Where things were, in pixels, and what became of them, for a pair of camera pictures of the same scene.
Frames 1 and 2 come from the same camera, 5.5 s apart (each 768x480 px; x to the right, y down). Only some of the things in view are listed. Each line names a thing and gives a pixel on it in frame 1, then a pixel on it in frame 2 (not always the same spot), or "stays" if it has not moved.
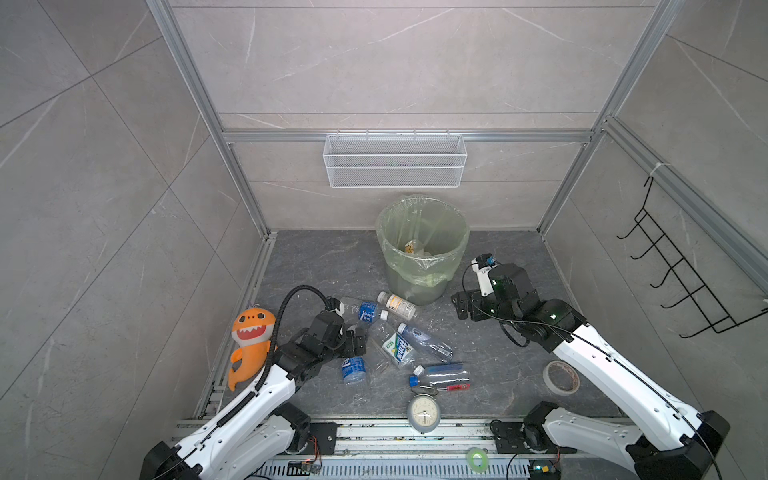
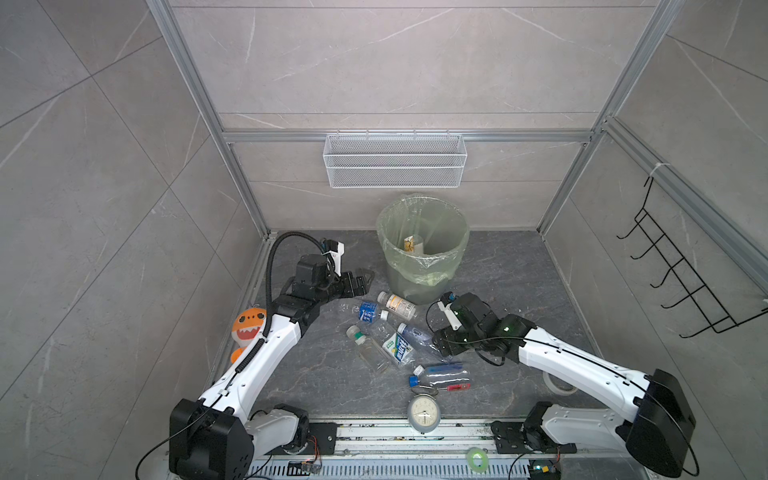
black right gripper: [461, 305] → [446, 338]
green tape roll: [477, 459] stays
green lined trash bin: [422, 240] stays
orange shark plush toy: [253, 329] stays
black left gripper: [352, 348] → [361, 288]
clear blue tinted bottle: [423, 342] stays
